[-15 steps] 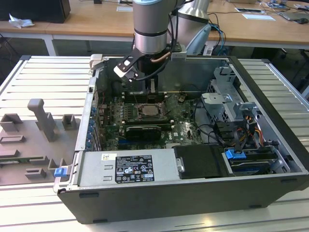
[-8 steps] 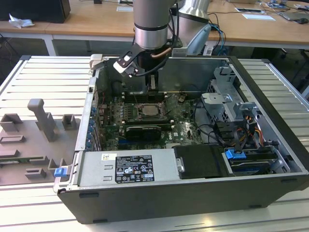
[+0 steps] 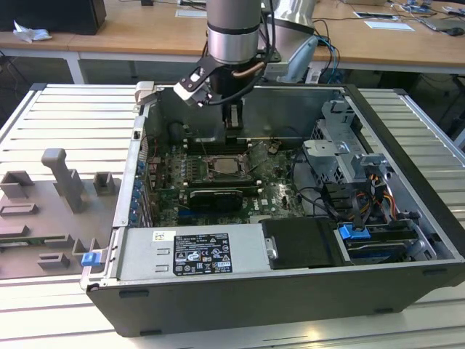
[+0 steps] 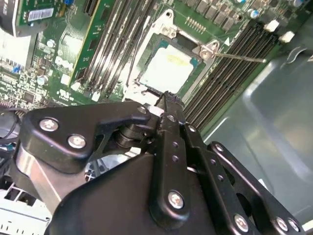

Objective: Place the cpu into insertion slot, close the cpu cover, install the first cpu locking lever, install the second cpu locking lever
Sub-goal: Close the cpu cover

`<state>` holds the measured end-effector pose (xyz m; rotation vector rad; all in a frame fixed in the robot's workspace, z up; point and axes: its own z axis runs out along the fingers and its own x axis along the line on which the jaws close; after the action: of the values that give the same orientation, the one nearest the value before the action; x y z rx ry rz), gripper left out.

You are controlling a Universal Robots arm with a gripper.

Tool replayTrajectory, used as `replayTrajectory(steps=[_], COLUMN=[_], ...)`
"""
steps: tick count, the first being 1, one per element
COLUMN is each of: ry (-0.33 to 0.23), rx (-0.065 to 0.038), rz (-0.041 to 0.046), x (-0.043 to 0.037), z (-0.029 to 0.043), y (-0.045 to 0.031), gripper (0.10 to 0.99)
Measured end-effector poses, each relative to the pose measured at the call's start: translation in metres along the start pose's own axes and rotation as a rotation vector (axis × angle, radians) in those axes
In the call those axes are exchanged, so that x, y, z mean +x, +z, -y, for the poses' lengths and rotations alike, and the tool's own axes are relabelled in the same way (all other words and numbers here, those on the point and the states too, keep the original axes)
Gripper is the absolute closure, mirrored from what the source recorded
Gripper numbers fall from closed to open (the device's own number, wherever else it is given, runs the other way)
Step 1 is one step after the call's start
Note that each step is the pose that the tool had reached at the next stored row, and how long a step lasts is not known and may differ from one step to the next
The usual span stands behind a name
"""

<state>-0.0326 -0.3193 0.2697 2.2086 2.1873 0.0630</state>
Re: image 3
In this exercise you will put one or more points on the blue expansion slot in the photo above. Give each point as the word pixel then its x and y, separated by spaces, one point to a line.
pixel 189 214

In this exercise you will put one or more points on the grey laptop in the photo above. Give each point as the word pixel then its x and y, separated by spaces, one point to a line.
pixel 441 23

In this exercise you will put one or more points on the black open PC case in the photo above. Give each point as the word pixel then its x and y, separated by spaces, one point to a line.
pixel 254 312

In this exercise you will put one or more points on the black box on desk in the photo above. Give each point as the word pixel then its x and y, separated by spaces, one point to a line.
pixel 54 14

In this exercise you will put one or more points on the round coin battery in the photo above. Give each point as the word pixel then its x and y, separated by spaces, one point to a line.
pixel 274 147

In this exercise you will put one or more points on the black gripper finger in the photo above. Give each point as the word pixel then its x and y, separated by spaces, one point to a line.
pixel 226 120

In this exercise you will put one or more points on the white flat sheet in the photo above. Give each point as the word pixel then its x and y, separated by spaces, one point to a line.
pixel 390 25

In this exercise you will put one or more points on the hard disk in blue carrier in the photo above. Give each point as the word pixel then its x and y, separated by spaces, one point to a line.
pixel 354 232

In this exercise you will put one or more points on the black computer mouse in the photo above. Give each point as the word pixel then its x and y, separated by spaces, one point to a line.
pixel 456 32

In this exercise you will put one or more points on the small blue plastic clip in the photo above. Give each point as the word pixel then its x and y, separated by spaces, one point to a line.
pixel 91 259

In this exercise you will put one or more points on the black RAM slot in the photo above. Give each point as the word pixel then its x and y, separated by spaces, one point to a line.
pixel 210 149
pixel 250 188
pixel 210 143
pixel 232 180

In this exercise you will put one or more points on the silver power supply with label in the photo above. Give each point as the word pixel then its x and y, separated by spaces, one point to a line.
pixel 145 254

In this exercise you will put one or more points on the grey parts rack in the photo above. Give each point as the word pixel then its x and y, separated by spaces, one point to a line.
pixel 43 225

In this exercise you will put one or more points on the crumpled white paper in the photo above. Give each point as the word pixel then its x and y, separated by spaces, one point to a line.
pixel 31 33

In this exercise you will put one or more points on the black graphics card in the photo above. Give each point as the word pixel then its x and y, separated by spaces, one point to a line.
pixel 216 198

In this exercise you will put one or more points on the wooden desk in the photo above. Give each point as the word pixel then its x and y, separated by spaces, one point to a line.
pixel 36 45
pixel 152 32

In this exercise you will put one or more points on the pale blue teach pendant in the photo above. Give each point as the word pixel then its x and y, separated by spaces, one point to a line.
pixel 301 58

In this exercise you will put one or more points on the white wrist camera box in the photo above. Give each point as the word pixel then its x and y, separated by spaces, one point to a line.
pixel 187 89

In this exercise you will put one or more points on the CPU socket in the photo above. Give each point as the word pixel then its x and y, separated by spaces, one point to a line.
pixel 210 172

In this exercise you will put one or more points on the silver metal drive cage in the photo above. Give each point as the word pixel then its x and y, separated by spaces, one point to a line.
pixel 334 152

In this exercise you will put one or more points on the black plastic shroud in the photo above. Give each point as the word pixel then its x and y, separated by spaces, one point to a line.
pixel 301 243

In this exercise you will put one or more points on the green motherboard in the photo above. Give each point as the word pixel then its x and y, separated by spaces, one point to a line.
pixel 279 196

